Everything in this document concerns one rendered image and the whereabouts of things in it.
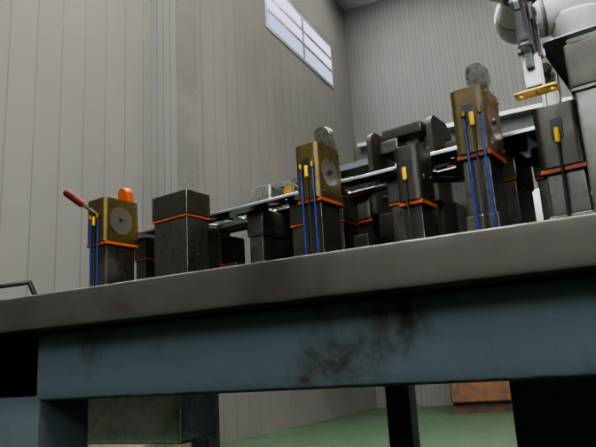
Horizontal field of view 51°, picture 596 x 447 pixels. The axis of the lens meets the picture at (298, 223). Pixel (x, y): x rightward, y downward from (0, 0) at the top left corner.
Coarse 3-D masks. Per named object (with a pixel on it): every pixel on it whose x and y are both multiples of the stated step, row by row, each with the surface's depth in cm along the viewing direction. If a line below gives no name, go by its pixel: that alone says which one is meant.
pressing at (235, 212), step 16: (528, 128) 111; (512, 144) 120; (528, 144) 121; (432, 160) 127; (448, 160) 127; (368, 176) 136; (384, 176) 136; (448, 176) 140; (464, 176) 140; (352, 192) 146; (368, 192) 149; (240, 208) 156; (256, 208) 157; (288, 208) 158; (208, 224) 170; (224, 224) 171; (240, 224) 172
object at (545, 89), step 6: (546, 84) 120; (552, 84) 120; (558, 84) 120; (528, 90) 122; (534, 90) 122; (540, 90) 122; (546, 90) 122; (552, 90) 122; (516, 96) 124; (522, 96) 125; (528, 96) 124; (534, 96) 124
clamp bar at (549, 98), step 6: (546, 66) 135; (546, 72) 135; (552, 72) 138; (546, 78) 138; (552, 78) 137; (558, 78) 137; (558, 90) 135; (546, 96) 137; (552, 96) 136; (558, 96) 134; (546, 102) 136; (552, 102) 136; (558, 102) 134
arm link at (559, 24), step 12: (552, 0) 174; (564, 0) 173; (576, 0) 172; (588, 0) 171; (552, 12) 174; (564, 12) 173; (576, 12) 172; (588, 12) 171; (552, 24) 176; (564, 24) 174; (576, 24) 173; (588, 24) 172; (552, 36) 181; (576, 36) 174; (588, 36) 173
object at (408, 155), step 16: (416, 144) 114; (400, 160) 115; (416, 160) 113; (400, 176) 114; (416, 176) 113; (432, 176) 117; (400, 192) 114; (416, 192) 112; (432, 192) 116; (416, 208) 113; (432, 208) 116; (416, 224) 112; (432, 224) 115
